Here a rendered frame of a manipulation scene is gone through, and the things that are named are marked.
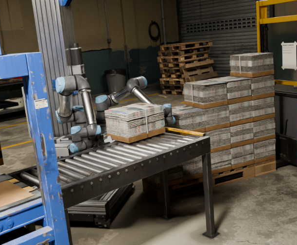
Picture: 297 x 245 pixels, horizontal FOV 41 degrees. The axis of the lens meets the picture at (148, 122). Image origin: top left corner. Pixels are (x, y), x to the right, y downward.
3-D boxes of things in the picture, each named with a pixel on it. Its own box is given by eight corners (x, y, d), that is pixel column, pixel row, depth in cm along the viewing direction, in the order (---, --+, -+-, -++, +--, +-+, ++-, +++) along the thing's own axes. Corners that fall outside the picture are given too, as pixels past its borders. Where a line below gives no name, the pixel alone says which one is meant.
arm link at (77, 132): (84, 124, 295) (85, 138, 297) (69, 126, 291) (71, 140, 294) (86, 126, 288) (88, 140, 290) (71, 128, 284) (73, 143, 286)
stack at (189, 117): (142, 190, 413) (134, 113, 395) (234, 166, 457) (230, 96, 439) (158, 203, 378) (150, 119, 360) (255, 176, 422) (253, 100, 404)
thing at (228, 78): (207, 79, 420) (207, 78, 420) (229, 76, 432) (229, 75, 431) (228, 82, 387) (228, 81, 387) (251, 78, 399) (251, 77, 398)
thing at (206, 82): (183, 83, 409) (183, 82, 408) (207, 79, 420) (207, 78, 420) (203, 86, 376) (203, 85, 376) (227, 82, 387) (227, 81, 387)
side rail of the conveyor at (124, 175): (205, 150, 301) (204, 135, 298) (211, 151, 297) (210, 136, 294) (46, 212, 216) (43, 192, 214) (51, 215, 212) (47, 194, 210)
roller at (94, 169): (70, 164, 276) (69, 157, 275) (109, 177, 241) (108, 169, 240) (63, 166, 273) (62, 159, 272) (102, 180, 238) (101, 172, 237)
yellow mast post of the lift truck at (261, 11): (260, 147, 492) (255, 1, 454) (265, 145, 495) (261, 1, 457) (265, 148, 483) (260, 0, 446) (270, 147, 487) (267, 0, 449)
